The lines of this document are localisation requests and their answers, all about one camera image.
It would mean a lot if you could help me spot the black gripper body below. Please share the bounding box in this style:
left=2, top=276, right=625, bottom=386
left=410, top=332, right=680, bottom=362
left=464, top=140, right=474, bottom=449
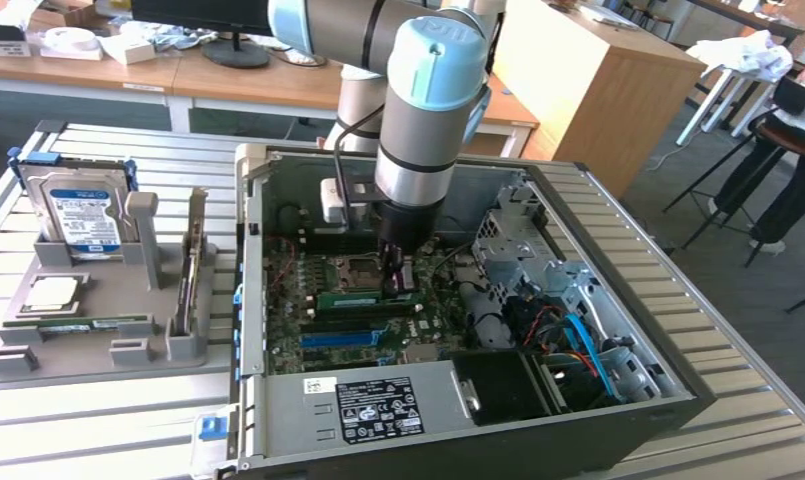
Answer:
left=378, top=198, right=445, bottom=254

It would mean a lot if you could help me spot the plain green RAM stick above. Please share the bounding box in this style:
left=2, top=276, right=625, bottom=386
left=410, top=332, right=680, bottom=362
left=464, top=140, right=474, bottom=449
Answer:
left=316, top=291, right=424, bottom=308

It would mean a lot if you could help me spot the green RAM stick white label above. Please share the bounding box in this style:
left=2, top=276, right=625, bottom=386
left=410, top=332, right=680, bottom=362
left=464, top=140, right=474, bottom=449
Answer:
left=3, top=314, right=149, bottom=332

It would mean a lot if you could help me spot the CPU socket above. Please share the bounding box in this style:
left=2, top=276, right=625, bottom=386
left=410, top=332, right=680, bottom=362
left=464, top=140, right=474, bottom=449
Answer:
left=333, top=254, right=386, bottom=292

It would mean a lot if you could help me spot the green motherboard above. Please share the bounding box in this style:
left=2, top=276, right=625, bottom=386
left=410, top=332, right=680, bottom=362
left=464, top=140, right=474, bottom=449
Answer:
left=265, top=199, right=474, bottom=377

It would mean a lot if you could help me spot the blue expansion slot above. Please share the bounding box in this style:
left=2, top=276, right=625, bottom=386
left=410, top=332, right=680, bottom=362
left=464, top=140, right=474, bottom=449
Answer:
left=298, top=327, right=388, bottom=350

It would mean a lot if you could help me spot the metal disk bay cage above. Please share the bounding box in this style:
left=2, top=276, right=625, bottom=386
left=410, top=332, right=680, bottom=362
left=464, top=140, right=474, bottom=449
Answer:
left=472, top=182, right=675, bottom=404

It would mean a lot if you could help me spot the graphics card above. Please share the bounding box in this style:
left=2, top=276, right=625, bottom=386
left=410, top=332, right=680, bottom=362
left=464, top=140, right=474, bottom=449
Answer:
left=174, top=186, right=212, bottom=337

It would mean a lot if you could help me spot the open grey PC case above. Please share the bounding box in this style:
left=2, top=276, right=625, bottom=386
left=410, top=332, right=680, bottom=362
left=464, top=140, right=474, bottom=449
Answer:
left=230, top=143, right=720, bottom=475

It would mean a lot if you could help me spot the silver power supply unit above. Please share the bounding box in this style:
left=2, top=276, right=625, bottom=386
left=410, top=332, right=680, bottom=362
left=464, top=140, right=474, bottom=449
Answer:
left=260, top=361, right=474, bottom=459

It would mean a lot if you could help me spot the wooden cabinet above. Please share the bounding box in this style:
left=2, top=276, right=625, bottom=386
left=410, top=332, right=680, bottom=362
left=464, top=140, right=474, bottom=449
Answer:
left=489, top=0, right=709, bottom=200

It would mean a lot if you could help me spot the hard disk blue caddy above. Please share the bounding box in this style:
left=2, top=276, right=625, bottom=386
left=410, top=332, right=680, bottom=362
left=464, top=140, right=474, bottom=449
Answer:
left=6, top=147, right=142, bottom=262

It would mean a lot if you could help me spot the grey parts rack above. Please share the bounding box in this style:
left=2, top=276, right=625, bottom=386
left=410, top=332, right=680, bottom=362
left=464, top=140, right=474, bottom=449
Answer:
left=0, top=191, right=212, bottom=386

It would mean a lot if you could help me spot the black computer monitor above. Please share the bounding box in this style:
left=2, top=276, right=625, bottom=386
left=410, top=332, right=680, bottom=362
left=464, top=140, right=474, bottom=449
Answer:
left=130, top=0, right=276, bottom=70

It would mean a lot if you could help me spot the silver CPU chip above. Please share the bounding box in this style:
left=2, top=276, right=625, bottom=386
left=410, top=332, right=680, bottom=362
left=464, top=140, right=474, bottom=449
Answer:
left=23, top=277, right=84, bottom=314

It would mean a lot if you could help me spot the white metal stool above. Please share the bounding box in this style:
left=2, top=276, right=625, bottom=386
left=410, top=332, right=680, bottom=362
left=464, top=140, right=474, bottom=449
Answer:
left=673, top=65, right=779, bottom=147

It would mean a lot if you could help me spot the long wooden desk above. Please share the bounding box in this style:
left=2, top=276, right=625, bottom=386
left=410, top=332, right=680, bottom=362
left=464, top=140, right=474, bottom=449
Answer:
left=0, top=8, right=543, bottom=157

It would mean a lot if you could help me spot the small white box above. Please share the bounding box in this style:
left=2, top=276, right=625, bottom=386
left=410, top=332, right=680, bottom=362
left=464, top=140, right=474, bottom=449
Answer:
left=100, top=33, right=158, bottom=66

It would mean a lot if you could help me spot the seated person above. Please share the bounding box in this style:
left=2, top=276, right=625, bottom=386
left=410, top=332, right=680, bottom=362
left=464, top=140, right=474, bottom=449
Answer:
left=713, top=8, right=805, bottom=251

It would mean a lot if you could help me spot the black bar stool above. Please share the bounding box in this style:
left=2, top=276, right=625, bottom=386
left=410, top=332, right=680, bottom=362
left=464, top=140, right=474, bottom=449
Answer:
left=661, top=77, right=805, bottom=269

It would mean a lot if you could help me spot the crumpled white cloth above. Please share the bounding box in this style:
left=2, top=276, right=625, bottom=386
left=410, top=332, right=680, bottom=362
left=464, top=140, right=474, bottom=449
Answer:
left=684, top=29, right=796, bottom=85

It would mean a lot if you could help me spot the white round device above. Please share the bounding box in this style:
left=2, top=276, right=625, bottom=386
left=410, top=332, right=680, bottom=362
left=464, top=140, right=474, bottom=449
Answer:
left=39, top=26, right=105, bottom=62

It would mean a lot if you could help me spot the dark high table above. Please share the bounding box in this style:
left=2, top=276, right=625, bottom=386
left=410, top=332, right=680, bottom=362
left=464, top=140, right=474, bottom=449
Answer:
left=680, top=0, right=805, bottom=47

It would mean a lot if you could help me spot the white labelled box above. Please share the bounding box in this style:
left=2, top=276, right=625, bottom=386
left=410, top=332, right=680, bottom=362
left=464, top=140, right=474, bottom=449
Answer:
left=0, top=21, right=31, bottom=58

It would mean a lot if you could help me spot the black thick wire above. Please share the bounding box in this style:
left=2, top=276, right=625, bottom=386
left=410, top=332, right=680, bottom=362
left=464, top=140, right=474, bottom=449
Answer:
left=440, top=241, right=478, bottom=284

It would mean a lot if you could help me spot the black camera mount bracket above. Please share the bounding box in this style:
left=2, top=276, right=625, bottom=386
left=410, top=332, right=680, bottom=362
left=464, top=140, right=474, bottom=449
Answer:
left=334, top=171, right=385, bottom=207

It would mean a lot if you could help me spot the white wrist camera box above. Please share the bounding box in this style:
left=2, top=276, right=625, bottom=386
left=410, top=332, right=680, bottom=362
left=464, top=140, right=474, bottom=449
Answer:
left=318, top=178, right=352, bottom=224

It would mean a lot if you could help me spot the red thin wire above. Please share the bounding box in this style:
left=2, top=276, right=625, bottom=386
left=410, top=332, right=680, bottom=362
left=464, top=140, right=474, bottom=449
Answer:
left=266, top=236, right=300, bottom=296

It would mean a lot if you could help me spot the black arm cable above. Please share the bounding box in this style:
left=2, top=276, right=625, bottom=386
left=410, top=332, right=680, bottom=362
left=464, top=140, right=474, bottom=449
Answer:
left=332, top=105, right=384, bottom=176

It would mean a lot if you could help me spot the blue flat data wire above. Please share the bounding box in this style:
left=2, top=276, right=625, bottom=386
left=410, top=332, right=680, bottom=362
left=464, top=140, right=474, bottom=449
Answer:
left=560, top=308, right=628, bottom=402

